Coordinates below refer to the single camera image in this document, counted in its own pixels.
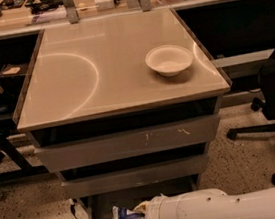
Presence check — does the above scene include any open bottom drawer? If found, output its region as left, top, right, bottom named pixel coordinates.
left=87, top=176, right=198, bottom=219

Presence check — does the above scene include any white paper bowl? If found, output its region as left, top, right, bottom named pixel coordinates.
left=145, top=45, right=194, bottom=77

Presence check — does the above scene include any grey middle drawer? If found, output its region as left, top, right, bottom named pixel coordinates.
left=62, top=154, right=208, bottom=198

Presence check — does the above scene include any grey top drawer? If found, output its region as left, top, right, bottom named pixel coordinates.
left=35, top=114, right=220, bottom=172

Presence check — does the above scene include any grey drawer cabinet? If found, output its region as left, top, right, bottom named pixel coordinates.
left=0, top=0, right=250, bottom=219

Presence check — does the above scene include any black power cable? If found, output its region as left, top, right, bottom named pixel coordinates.
left=68, top=197, right=88, bottom=219

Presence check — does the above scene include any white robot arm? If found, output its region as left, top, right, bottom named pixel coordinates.
left=144, top=187, right=275, bottom=219

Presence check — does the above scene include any grey drawer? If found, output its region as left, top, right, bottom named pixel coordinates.
left=35, top=114, right=220, bottom=172
left=62, top=154, right=208, bottom=198

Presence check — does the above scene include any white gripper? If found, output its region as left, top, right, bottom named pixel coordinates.
left=122, top=191, right=180, bottom=219

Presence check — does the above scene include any black desk frame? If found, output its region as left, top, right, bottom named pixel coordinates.
left=0, top=44, right=50, bottom=184

